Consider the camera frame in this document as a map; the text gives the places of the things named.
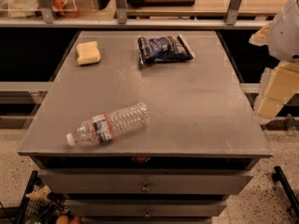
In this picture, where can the clear plastic water bottle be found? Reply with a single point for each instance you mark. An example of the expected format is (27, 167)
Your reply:
(105, 127)

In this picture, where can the blue snack bag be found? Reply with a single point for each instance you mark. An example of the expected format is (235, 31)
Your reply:
(164, 49)

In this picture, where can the metal shelf rack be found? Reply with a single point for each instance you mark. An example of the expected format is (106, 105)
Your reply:
(203, 15)

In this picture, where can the clear plastic bin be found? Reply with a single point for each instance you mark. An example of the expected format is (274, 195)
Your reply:
(29, 8)

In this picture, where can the grey drawer cabinet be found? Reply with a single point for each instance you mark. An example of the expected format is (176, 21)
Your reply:
(198, 149)

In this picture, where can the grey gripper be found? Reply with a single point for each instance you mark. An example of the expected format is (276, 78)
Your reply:
(286, 34)

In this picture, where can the black metal stand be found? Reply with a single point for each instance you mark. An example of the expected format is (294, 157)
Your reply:
(278, 176)

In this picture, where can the yellow sponge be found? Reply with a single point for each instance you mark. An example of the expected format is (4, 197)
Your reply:
(88, 53)

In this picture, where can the black wire basket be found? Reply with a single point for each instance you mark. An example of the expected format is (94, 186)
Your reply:
(39, 205)

